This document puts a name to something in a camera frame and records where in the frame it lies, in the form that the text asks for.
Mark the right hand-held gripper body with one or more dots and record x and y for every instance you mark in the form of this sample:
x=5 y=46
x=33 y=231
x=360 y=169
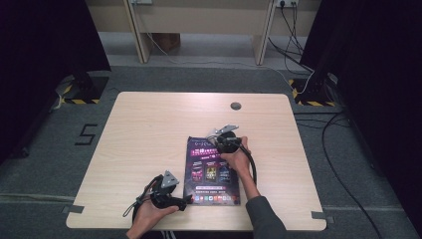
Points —
x=229 y=142

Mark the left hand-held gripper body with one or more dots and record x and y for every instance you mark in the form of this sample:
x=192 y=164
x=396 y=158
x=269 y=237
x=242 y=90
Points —
x=169 y=181

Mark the white waffle cloth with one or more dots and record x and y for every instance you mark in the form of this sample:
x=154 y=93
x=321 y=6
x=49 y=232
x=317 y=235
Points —
x=212 y=133

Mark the magazine with reddish cover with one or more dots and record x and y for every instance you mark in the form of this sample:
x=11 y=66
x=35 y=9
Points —
x=205 y=176

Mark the person's right hand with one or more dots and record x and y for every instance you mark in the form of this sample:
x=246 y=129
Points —
x=237 y=159

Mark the person's left hand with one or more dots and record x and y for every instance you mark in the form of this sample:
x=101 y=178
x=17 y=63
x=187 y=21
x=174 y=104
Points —
x=149 y=217

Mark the stand base with hazard tape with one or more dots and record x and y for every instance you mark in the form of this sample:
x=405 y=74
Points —
x=315 y=96
x=89 y=89

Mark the grey floor tape piece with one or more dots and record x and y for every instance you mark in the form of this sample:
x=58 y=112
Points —
x=74 y=209
x=321 y=215

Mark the brown cardboard box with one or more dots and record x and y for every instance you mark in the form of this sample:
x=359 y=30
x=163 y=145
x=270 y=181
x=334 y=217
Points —
x=167 y=41

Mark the black curtain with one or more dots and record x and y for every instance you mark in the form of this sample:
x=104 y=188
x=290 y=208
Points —
x=40 y=49
x=381 y=83

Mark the white wall socket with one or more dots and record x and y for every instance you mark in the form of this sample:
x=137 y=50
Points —
x=287 y=2

